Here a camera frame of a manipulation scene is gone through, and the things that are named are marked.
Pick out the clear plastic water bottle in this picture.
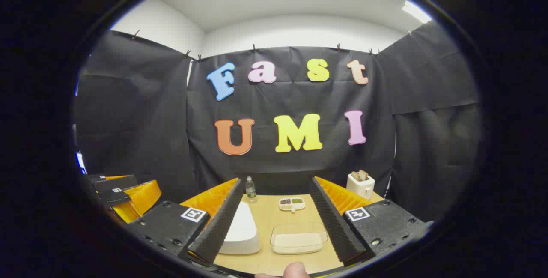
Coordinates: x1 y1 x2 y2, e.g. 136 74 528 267
245 176 257 203

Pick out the white toaster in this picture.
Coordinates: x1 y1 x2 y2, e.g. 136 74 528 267
346 173 375 200

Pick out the clear container of rice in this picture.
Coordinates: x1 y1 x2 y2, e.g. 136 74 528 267
271 223 329 255

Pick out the white rice cooker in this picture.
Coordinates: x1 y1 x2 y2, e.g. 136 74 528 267
218 201 261 255

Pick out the small ceiling light panel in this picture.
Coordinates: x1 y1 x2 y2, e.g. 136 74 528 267
402 0 432 24

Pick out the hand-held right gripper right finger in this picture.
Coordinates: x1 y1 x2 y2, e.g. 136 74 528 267
310 176 429 266

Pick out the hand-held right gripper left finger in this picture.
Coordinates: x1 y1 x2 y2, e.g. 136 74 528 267
126 178 244 266

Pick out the white divided condiment dish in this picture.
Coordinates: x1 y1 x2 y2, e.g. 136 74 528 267
279 197 306 212

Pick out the black backdrop cloth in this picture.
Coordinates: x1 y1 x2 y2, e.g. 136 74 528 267
73 21 482 223

